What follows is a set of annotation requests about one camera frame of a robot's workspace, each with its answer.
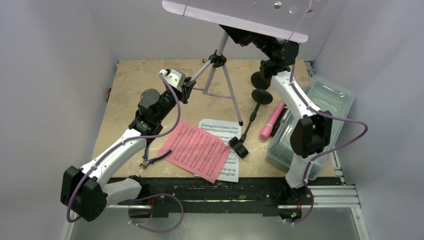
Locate lilac music stand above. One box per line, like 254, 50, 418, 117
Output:
161, 0, 319, 127

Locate pink sheet music page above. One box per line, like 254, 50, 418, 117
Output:
157, 120, 230, 183

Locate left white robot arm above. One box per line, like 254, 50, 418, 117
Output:
60, 77, 196, 223

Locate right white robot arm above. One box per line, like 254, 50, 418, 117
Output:
221, 25, 333, 204

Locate black microphone stand far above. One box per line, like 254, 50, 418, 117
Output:
250, 71, 270, 90

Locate black microphone stand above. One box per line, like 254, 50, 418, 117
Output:
228, 89, 273, 159
250, 71, 270, 90

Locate black microphone stand near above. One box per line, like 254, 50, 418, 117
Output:
228, 89, 273, 159

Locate white sheet music page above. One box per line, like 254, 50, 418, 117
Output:
198, 118, 242, 183

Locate clear plastic storage box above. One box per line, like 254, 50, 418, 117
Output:
266, 76, 355, 172

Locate pink toy microphone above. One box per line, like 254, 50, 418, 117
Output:
259, 101, 285, 140

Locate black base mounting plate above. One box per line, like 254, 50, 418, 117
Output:
109, 177, 342, 220

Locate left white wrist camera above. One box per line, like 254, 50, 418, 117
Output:
159, 68, 186, 92

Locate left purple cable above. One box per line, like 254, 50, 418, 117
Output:
66, 72, 185, 233

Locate purple cable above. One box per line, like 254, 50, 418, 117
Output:
66, 72, 185, 233
284, 62, 369, 226

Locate blue handled pliers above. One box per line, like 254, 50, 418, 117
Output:
139, 146, 172, 170

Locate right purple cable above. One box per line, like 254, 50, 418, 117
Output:
284, 62, 369, 226

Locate aluminium rail frame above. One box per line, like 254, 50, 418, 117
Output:
61, 59, 370, 240

